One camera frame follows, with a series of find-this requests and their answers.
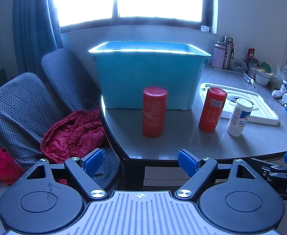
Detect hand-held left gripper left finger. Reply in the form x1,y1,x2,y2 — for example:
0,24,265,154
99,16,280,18
26,148,108,199

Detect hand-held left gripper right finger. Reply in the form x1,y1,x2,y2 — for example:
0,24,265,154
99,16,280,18
174,149,263,199

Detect white plastic bin lid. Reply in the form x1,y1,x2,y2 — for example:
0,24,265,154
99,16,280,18
199,82,279,125

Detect red canister with barcode label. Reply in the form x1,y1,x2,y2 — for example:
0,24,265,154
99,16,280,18
198,87,228,133

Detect plain red canister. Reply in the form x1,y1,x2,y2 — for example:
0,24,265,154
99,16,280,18
142,86,168,139

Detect white bottle with blue label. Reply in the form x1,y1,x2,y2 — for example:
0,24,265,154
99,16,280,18
227,98,253,137

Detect teal plastic storage bin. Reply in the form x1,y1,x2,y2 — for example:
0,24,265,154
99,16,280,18
88,41,212,110

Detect grey desk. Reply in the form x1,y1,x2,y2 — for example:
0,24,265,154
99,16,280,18
100,64,287,162

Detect red puffer jacket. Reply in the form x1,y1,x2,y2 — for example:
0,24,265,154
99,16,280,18
40,109,107,164

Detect white bowl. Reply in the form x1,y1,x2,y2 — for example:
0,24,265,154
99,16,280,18
252,67,272,87

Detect grey knit chair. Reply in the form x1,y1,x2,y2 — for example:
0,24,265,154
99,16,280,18
0,72,121,194
41,48,103,115

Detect red cloth at left edge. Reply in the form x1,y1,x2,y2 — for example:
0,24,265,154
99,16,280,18
0,147,24,189

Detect grey crumpled cloth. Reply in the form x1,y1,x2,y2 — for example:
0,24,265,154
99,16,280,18
231,60,248,73

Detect pink water bottle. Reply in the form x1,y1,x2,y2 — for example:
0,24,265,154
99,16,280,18
211,41,226,69

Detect small red box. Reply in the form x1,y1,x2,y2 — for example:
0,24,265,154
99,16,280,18
246,48,255,63

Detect steel thermos flask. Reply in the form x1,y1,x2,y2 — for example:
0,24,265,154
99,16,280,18
222,36,235,70

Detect blue curtain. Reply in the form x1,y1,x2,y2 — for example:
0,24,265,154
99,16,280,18
12,0,65,73

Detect window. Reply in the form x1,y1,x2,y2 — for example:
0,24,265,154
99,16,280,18
47,0,219,35

